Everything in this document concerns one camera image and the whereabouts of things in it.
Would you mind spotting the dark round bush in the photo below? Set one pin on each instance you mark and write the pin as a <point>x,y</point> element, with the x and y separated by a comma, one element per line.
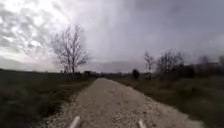
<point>135,73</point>

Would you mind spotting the pale gravel path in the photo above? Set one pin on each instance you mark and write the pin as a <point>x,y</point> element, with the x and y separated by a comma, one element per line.
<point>110,103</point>

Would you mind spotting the large bare tree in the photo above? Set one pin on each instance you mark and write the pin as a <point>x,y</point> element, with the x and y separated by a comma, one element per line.
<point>69,50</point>

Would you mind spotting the row of bare trees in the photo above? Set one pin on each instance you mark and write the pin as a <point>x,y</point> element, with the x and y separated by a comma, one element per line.
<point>173,65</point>

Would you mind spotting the robot's own part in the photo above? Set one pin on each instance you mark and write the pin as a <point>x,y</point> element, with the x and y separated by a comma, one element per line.
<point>74,122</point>
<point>141,124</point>

